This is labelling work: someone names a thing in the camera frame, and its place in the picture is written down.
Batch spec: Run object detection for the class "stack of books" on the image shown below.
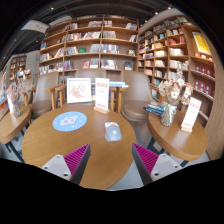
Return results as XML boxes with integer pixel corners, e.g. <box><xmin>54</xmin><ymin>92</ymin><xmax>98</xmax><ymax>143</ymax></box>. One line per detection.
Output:
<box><xmin>143</xmin><ymin>101</ymin><xmax>166</xmax><ymax>118</ymax></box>

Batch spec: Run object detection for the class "round blue mouse pad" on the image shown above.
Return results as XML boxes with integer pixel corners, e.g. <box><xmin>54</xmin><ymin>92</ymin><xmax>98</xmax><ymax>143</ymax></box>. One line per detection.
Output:
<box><xmin>52</xmin><ymin>111</ymin><xmax>88</xmax><ymax>133</ymax></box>

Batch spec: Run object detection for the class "small white sign on stand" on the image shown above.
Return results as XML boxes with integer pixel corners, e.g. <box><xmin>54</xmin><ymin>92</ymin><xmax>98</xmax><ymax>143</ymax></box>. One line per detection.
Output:
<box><xmin>180</xmin><ymin>96</ymin><xmax>203</xmax><ymax>133</ymax></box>

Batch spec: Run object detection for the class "grey computer mouse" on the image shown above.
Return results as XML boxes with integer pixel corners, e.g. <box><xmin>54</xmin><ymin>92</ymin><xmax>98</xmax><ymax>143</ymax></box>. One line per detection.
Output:
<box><xmin>104</xmin><ymin>121</ymin><xmax>123</xmax><ymax>142</ymax></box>

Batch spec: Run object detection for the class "round wooden side table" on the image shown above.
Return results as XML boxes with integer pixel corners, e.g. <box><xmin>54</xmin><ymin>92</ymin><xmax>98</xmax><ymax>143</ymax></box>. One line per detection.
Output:
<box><xmin>0</xmin><ymin>105</ymin><xmax>33</xmax><ymax>158</ymax></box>
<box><xmin>147</xmin><ymin>109</ymin><xmax>209</xmax><ymax>168</ymax></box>

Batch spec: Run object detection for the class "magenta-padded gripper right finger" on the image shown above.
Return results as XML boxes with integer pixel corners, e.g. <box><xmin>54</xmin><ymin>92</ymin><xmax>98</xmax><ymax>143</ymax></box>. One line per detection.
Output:
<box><xmin>131</xmin><ymin>143</ymin><xmax>184</xmax><ymax>186</ymax></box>

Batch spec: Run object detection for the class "white ceiling vent panel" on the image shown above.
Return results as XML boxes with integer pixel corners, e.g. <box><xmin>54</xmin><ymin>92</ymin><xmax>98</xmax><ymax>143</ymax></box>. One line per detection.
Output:
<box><xmin>20</xmin><ymin>19</ymin><xmax>51</xmax><ymax>34</ymax></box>

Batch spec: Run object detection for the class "distant wooden bookshelf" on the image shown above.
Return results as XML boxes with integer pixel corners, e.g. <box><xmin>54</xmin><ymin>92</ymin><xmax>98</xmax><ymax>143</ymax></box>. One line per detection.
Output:
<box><xmin>8</xmin><ymin>54</ymin><xmax>28</xmax><ymax>84</ymax></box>

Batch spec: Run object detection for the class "white framed floral picture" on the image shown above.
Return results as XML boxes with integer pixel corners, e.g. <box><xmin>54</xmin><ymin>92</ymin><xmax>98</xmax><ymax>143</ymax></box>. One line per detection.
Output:
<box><xmin>66</xmin><ymin>77</ymin><xmax>93</xmax><ymax>104</ymax></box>

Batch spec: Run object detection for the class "tall wooden bookshelf with books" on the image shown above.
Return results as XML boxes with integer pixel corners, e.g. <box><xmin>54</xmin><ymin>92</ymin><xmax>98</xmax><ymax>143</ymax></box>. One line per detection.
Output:
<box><xmin>137</xmin><ymin>14</ymin><xmax>224</xmax><ymax>161</ymax></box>

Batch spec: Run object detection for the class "wide wooden bookshelf with books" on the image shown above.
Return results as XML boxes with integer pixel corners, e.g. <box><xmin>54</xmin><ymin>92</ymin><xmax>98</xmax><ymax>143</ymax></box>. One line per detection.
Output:
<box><xmin>38</xmin><ymin>13</ymin><xmax>140</xmax><ymax>84</ymax></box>

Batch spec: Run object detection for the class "brown padded wooden armchair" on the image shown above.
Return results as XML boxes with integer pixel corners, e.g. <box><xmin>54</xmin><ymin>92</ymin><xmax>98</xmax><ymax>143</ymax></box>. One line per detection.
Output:
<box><xmin>54</xmin><ymin>68</ymin><xmax>118</xmax><ymax>114</ymax></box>
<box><xmin>116</xmin><ymin>70</ymin><xmax>158</xmax><ymax>123</ymax></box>
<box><xmin>28</xmin><ymin>71</ymin><xmax>68</xmax><ymax>119</ymax></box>
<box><xmin>22</xmin><ymin>86</ymin><xmax>37</xmax><ymax>108</ymax></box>

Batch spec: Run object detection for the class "pile of light blue books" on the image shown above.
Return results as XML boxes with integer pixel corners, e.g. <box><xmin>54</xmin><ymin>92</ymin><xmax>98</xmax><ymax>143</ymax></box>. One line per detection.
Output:
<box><xmin>108</xmin><ymin>80</ymin><xmax>129</xmax><ymax>88</ymax></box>

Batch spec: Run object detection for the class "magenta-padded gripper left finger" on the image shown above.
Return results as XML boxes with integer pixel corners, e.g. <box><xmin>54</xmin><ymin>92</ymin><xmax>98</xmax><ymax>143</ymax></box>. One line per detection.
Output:
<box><xmin>41</xmin><ymin>143</ymin><xmax>92</xmax><ymax>186</ymax></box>

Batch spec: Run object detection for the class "white sign on wooden base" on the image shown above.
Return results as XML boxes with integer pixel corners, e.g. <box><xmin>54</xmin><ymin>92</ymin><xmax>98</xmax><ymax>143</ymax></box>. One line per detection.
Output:
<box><xmin>93</xmin><ymin>77</ymin><xmax>111</xmax><ymax>115</ymax></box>

